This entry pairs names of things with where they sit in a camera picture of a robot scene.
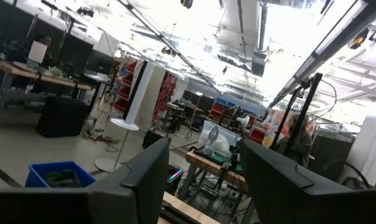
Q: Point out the black monitor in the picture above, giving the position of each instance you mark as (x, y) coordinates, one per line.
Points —
(99, 62)

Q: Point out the workbench with grey legs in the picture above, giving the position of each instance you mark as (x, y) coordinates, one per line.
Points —
(206, 163)

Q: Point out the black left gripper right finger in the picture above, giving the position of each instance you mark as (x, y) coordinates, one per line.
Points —
(299, 199)

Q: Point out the dark grey cabinet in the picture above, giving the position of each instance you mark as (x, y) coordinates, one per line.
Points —
(330, 155)

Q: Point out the amber ceiling lamp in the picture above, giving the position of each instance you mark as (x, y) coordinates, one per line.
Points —
(358, 40)

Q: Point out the small black floor box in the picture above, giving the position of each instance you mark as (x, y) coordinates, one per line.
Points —
(153, 138)

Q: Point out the large black cabinet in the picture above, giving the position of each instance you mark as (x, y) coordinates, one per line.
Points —
(61, 116)

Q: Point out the red storage bin rack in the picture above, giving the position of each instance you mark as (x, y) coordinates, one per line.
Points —
(218, 109)

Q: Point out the shelf with red bins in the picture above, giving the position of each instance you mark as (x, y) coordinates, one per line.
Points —
(164, 93)
(125, 91)

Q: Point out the dark crumpled cloth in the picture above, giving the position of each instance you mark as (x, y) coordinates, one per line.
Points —
(63, 179)

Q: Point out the long wooden workbench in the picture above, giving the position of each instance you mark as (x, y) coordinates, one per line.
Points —
(20, 72)

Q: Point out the long ceiling light fixture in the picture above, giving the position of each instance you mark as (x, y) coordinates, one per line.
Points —
(333, 43)

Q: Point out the grey ceiling duct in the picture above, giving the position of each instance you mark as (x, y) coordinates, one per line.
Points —
(261, 31)

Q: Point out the white box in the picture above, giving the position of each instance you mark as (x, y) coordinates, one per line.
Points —
(37, 52)

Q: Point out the black monitors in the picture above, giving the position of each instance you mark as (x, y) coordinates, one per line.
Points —
(204, 102)

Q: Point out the white plastic bag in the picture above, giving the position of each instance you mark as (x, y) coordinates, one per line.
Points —
(218, 144)

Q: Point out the blue plastic bin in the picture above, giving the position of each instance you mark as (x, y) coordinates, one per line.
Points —
(35, 177)

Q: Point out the person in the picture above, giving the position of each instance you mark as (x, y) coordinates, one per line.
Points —
(301, 146)

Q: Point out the white desk lamp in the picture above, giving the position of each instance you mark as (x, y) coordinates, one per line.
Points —
(244, 120)

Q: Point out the white panel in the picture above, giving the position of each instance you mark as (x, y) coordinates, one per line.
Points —
(371, 140)

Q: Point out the clear plastic storage box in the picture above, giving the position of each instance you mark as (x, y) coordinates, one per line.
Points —
(229, 130)

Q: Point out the black metal upright posts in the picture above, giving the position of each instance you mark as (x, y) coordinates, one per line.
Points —
(305, 109)

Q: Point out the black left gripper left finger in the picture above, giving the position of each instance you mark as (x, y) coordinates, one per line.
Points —
(128, 196)

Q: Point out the white round base floor stand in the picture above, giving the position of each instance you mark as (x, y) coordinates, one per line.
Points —
(124, 124)

